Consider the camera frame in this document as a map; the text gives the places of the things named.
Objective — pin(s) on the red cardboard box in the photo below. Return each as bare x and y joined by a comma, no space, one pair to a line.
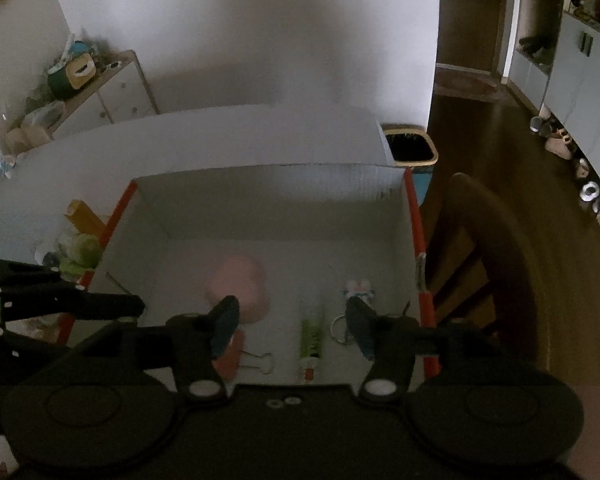
280,230

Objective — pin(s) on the pink soft object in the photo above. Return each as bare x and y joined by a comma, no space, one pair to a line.
237,287

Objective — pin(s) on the green tissue box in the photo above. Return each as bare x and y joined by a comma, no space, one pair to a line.
72,74

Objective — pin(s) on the white black shoe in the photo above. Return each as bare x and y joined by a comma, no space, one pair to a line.
591,192

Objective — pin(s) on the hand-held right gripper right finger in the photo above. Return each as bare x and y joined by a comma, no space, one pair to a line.
361,327

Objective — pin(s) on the white side cabinet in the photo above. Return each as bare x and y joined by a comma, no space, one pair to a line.
122,95

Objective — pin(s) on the crumpled white blue packet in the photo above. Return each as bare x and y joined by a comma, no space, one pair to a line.
2,162

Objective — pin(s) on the white wall cabinet unit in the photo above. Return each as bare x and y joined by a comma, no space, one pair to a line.
580,85

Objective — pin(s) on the green tube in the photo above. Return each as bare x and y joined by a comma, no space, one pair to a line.
311,340

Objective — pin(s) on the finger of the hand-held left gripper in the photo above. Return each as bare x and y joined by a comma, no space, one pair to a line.
25,277
100,306

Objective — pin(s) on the beige shoe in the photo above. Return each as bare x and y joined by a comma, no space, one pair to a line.
559,145

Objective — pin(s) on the white sunglasses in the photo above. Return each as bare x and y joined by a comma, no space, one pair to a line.
112,65

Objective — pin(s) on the grey shoe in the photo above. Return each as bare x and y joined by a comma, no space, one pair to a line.
540,124

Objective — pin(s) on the brown door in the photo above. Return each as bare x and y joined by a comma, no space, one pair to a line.
472,20

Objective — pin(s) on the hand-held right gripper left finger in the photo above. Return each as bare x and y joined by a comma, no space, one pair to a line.
226,322

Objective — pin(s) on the brown door mat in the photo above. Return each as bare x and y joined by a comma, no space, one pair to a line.
472,82

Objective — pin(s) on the clear plastic bag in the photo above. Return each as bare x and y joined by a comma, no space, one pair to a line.
44,114

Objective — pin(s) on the wooden chair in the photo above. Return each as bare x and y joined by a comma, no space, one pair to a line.
500,280

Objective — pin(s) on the white bottle green cap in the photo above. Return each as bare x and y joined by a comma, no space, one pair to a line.
79,254

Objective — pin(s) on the woven trash bin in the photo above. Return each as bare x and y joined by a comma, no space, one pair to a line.
410,146

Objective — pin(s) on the yellow cylindrical block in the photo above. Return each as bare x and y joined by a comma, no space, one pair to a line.
82,216

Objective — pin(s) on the dark shoes in niche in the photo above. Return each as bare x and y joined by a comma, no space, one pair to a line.
534,44

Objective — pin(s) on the beige bag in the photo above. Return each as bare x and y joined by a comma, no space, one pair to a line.
27,139

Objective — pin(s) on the small pale shoe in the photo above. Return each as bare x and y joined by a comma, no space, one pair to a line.
582,167

